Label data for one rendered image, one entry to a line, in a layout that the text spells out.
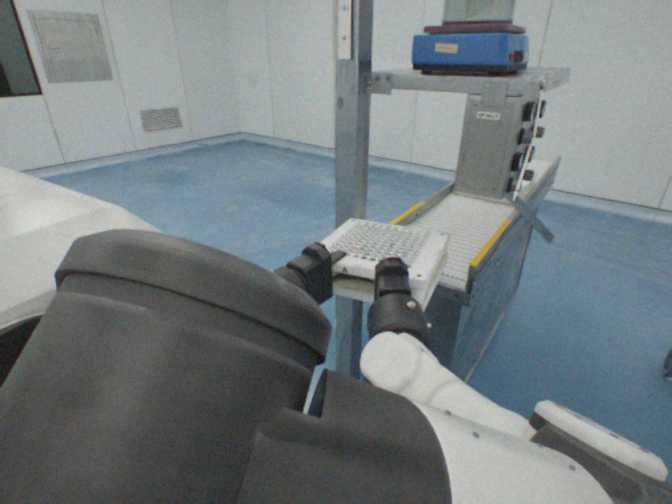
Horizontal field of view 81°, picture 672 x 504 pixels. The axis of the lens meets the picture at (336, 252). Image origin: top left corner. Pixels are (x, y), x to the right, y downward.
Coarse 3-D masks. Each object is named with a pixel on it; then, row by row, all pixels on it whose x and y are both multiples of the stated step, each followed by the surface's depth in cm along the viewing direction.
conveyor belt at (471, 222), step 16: (432, 208) 136; (448, 208) 136; (464, 208) 136; (480, 208) 136; (496, 208) 136; (512, 208) 136; (416, 224) 123; (432, 224) 123; (448, 224) 123; (464, 224) 123; (480, 224) 123; (496, 224) 123; (464, 240) 113; (480, 240) 113; (448, 256) 104; (464, 256) 104; (448, 272) 98; (464, 272) 97; (464, 288) 96
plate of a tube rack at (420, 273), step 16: (352, 224) 93; (384, 224) 93; (400, 240) 85; (432, 240) 85; (448, 240) 87; (368, 256) 77; (432, 256) 77; (352, 272) 74; (368, 272) 72; (416, 272) 71; (432, 272) 73; (416, 288) 70
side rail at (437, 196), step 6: (444, 186) 146; (450, 186) 148; (438, 192) 140; (444, 192) 144; (450, 192) 150; (426, 198) 134; (432, 198) 135; (438, 198) 140; (426, 204) 132; (432, 204) 136; (420, 210) 128; (408, 216) 121; (414, 216) 125; (402, 222) 119; (408, 222) 123
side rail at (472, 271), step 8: (560, 160) 190; (552, 168) 170; (544, 176) 158; (536, 184) 148; (528, 192) 140; (536, 192) 147; (528, 200) 135; (512, 216) 120; (512, 224) 120; (504, 232) 112; (496, 240) 105; (488, 256) 102; (480, 264) 96; (472, 272) 93
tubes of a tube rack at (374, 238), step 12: (360, 228) 89; (372, 228) 89; (384, 228) 88; (348, 240) 82; (360, 240) 83; (372, 240) 84; (384, 240) 82; (396, 240) 83; (408, 240) 84; (360, 252) 78; (372, 252) 77; (384, 252) 77; (396, 252) 77; (408, 252) 78
